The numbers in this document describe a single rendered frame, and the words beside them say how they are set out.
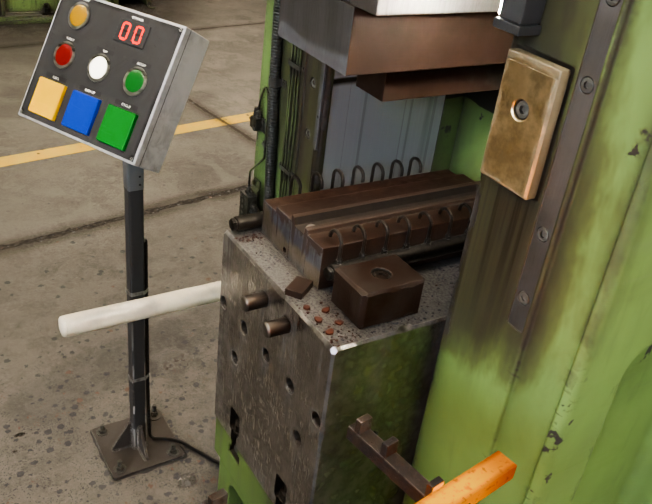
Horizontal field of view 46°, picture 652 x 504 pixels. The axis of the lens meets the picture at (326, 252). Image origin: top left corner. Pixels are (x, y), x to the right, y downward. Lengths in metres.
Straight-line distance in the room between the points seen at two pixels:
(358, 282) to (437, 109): 0.55
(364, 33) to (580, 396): 0.56
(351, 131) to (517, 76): 0.54
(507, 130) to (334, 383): 0.45
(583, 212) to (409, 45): 0.35
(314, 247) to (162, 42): 0.54
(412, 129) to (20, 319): 1.63
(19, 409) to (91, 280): 0.69
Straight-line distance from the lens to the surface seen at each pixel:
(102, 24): 1.64
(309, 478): 1.30
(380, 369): 1.20
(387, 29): 1.10
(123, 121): 1.53
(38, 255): 3.07
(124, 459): 2.20
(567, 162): 0.98
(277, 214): 1.31
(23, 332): 2.68
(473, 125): 1.60
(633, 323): 1.06
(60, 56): 1.69
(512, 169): 1.01
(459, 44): 1.19
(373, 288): 1.14
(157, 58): 1.53
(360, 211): 1.33
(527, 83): 0.98
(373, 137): 1.50
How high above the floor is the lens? 1.59
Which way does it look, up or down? 31 degrees down
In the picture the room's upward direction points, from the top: 8 degrees clockwise
